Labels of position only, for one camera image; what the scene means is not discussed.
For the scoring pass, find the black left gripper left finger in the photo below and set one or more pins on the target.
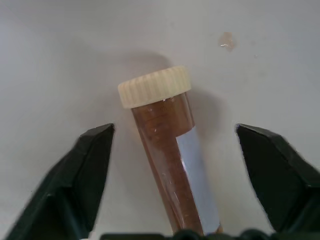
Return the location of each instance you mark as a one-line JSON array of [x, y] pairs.
[[72, 180]]

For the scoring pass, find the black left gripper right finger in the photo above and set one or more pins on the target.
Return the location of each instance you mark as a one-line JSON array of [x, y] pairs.
[[277, 175]]

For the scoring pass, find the brown test tube cream cap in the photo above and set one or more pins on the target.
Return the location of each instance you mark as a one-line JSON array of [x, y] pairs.
[[170, 160]]

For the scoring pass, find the small clear tape scrap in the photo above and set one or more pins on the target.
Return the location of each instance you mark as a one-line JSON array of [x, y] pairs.
[[227, 41]]

